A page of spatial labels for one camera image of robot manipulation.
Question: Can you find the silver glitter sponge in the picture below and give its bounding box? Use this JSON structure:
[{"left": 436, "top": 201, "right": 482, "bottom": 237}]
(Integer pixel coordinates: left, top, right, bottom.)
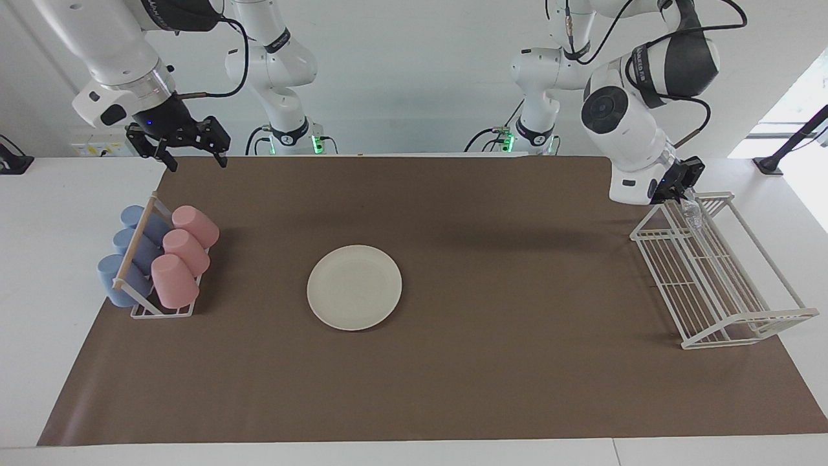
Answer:
[{"left": 679, "top": 197, "right": 706, "bottom": 234}]

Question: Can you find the cream round plate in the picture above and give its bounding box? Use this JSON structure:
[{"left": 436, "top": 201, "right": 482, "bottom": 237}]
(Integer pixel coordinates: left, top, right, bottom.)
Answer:
[{"left": 307, "top": 244, "right": 403, "bottom": 331}]

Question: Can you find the blue plastic cup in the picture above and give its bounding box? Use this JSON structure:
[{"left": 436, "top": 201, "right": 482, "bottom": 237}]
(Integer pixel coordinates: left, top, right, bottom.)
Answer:
[
  {"left": 120, "top": 205, "right": 172, "bottom": 245},
  {"left": 113, "top": 228, "right": 162, "bottom": 272},
  {"left": 97, "top": 254, "right": 156, "bottom": 308}
]

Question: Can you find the pink plastic cup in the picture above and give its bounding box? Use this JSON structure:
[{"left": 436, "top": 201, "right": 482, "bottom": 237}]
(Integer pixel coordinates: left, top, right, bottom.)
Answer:
[
  {"left": 171, "top": 205, "right": 220, "bottom": 250},
  {"left": 162, "top": 228, "right": 211, "bottom": 278},
  {"left": 150, "top": 254, "right": 200, "bottom": 309}
]

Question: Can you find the black mounting stand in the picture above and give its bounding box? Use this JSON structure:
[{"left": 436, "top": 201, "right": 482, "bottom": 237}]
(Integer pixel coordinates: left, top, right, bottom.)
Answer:
[{"left": 752, "top": 104, "right": 828, "bottom": 175}]

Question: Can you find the black table clamp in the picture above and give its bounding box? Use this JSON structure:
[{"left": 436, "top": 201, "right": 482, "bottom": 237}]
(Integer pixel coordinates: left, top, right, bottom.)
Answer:
[{"left": 0, "top": 134, "right": 34, "bottom": 175}]

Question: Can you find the brown table mat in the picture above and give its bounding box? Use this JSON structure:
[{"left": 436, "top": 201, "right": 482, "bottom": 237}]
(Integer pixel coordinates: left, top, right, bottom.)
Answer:
[{"left": 37, "top": 155, "right": 828, "bottom": 447}]

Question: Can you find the black base cable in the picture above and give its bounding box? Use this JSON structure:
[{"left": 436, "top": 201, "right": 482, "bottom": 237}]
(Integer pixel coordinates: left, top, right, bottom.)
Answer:
[
  {"left": 245, "top": 125, "right": 272, "bottom": 156},
  {"left": 464, "top": 127, "right": 512, "bottom": 153}
]

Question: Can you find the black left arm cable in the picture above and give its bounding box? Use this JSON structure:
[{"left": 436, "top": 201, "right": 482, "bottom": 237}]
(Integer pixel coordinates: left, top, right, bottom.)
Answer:
[{"left": 561, "top": 0, "right": 749, "bottom": 148}]

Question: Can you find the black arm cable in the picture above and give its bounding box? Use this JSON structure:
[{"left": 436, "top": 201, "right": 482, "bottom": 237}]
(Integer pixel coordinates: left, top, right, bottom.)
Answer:
[
  {"left": 178, "top": 16, "right": 250, "bottom": 99},
  {"left": 561, "top": 0, "right": 749, "bottom": 148}
]

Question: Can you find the white wall socket box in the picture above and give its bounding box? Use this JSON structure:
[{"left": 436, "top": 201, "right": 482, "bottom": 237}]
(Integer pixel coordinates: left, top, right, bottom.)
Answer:
[{"left": 68, "top": 126, "right": 136, "bottom": 157}]

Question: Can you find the cup rack with wooden handle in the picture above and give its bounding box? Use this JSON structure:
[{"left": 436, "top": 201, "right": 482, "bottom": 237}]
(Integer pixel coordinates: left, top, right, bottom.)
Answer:
[{"left": 111, "top": 192, "right": 211, "bottom": 318}]

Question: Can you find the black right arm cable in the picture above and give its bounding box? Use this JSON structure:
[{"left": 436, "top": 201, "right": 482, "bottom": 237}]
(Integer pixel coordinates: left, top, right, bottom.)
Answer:
[{"left": 178, "top": 16, "right": 250, "bottom": 99}]

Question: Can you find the white wire dish rack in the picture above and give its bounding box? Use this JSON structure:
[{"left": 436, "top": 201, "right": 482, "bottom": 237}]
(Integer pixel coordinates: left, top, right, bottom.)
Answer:
[{"left": 629, "top": 191, "right": 820, "bottom": 350}]

